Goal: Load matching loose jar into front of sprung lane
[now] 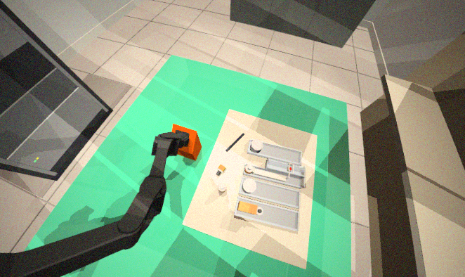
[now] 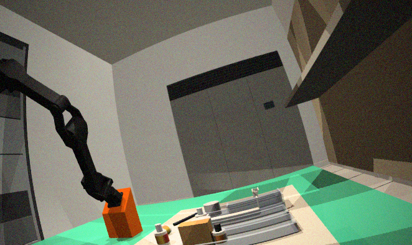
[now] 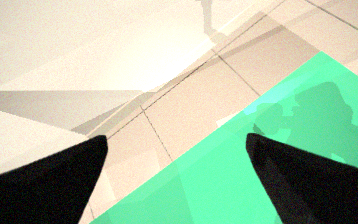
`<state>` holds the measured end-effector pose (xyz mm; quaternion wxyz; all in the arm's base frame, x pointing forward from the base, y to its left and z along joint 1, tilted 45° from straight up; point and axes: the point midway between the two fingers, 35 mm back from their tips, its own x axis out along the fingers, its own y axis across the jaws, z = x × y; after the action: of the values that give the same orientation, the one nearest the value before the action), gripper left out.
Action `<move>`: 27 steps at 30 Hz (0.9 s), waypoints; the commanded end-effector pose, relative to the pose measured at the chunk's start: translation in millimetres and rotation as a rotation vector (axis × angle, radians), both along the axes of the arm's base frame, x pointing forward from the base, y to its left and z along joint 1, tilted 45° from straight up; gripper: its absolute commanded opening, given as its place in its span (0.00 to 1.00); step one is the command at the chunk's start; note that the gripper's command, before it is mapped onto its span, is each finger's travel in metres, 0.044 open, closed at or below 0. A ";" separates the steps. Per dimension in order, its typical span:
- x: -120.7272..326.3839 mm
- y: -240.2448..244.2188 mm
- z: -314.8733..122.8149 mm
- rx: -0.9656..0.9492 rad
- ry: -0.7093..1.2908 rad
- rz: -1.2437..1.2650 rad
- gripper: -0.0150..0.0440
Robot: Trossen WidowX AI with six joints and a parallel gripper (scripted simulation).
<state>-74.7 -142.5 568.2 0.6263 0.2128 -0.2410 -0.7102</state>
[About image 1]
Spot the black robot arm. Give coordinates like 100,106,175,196
0,130,189,277

